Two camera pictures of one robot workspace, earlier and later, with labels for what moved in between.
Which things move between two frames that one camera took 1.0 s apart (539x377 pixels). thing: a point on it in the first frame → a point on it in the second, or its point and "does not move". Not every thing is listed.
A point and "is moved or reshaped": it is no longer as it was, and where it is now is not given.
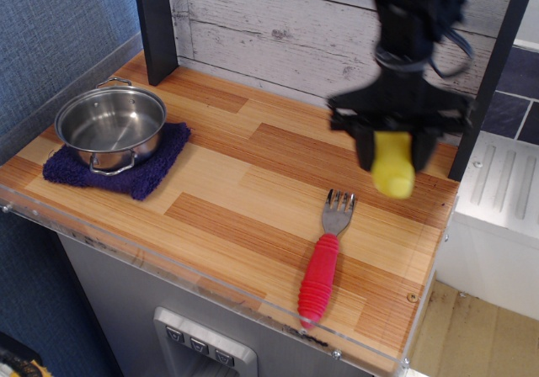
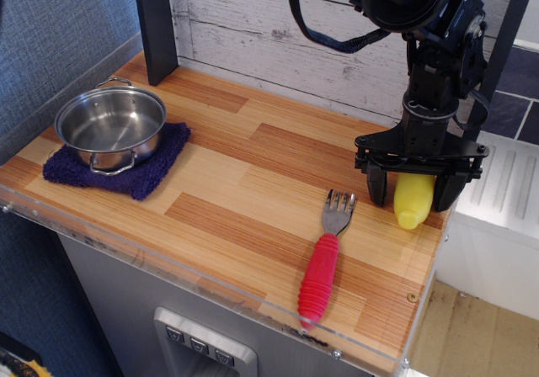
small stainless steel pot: x=115 y=123 does not move
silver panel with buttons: x=191 y=349 does not move
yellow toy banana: x=392 y=169 is moved or reshaped
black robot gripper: x=402 y=103 → x=420 y=145
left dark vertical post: x=156 y=25 does not move
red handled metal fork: x=318 y=280 does not move
